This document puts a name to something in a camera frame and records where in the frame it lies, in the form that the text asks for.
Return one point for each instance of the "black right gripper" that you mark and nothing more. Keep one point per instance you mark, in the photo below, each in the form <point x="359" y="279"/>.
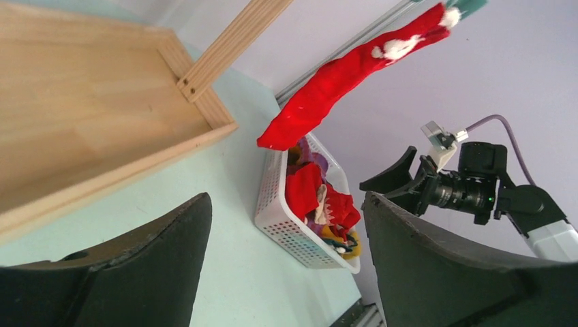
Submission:
<point x="480" y="186"/>

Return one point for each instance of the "red Santa sock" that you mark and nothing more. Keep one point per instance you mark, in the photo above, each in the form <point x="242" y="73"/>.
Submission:
<point x="306" y="109"/>

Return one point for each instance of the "teal clothespin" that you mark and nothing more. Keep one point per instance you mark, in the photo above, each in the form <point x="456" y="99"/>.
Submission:
<point x="466" y="7"/>

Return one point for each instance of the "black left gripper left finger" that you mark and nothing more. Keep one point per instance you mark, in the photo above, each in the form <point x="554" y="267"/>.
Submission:
<point x="148" y="276"/>

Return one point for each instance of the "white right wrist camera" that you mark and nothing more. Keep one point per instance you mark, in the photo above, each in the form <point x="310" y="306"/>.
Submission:
<point x="444" y="144"/>

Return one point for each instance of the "white laundry basket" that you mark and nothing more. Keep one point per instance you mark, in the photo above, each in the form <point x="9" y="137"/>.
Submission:
<point x="276" y="220"/>

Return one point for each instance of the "wooden hanger stand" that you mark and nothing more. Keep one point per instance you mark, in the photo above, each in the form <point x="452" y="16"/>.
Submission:
<point x="90" y="104"/>

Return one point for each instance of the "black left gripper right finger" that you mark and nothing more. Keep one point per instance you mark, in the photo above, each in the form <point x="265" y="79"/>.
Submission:
<point x="428" y="276"/>

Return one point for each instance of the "pile of colourful socks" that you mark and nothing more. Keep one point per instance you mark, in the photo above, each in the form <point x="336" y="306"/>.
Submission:
<point x="330" y="214"/>

